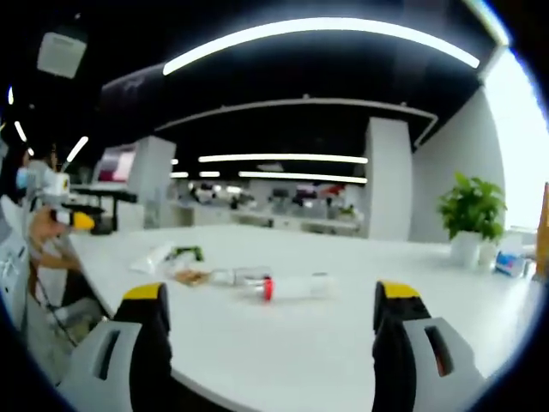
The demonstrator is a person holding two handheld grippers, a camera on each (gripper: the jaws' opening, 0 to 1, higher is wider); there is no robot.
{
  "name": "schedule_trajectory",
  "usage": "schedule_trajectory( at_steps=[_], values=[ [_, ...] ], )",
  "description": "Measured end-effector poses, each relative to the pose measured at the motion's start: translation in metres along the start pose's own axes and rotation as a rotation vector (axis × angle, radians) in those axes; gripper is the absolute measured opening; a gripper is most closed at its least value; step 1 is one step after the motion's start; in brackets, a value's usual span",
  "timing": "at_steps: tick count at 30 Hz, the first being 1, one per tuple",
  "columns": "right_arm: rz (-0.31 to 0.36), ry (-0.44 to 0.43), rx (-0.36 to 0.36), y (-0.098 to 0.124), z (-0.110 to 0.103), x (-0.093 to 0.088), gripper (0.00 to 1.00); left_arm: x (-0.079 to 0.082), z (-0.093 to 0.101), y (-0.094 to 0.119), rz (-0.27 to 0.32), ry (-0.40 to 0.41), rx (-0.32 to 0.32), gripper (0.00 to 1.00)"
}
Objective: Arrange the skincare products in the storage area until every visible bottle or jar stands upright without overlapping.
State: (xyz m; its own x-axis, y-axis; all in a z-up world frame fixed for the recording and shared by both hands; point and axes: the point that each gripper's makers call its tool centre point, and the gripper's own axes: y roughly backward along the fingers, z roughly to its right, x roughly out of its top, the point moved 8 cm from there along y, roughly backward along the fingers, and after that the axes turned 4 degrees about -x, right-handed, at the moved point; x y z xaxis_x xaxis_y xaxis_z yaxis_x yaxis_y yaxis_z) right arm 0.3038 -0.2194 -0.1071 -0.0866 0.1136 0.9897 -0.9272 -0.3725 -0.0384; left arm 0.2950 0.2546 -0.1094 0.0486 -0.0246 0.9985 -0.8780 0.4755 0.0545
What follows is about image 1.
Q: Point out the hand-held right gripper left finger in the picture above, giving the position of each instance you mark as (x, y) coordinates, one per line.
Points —
(146, 343)

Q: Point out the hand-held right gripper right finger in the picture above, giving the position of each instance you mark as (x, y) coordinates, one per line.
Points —
(394, 343)

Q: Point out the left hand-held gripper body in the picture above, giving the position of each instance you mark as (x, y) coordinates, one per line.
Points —
(51, 184)

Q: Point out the clear plastic packet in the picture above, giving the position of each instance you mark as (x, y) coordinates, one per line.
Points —
(151, 257)

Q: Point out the brown skincare item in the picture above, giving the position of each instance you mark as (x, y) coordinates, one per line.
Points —
(192, 276)

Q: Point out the green and black skincare product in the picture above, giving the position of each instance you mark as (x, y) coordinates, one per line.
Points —
(188, 253)

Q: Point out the red-capped white skincare tube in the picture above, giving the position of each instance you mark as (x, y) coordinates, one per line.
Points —
(296, 286)

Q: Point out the clear skincare bottle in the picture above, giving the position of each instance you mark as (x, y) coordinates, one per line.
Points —
(240, 275)

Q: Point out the person's left hand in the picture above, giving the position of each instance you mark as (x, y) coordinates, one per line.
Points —
(43, 225)

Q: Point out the person's masked head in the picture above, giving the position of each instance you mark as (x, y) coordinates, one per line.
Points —
(21, 176)

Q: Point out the black-topped desk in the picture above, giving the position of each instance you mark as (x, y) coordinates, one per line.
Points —
(103, 195)

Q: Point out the small white pot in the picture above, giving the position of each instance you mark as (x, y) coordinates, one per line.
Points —
(487, 255)

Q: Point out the white ceiling unit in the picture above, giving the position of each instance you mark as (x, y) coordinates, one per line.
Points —
(60, 53)

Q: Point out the blue and white tissue box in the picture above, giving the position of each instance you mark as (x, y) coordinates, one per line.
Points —
(509, 262)

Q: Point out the green potted plant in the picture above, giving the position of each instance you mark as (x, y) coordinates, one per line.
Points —
(472, 210)

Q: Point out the orange wooden object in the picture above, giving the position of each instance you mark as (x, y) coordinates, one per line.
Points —
(543, 232)

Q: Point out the straight ceiling light strip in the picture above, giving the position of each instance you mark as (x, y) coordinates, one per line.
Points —
(283, 159)
(300, 176)

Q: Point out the long curved ceiling light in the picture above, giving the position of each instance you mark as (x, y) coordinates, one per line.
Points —
(317, 26)

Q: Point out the pink wall screen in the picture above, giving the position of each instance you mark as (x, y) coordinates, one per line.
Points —
(118, 165)

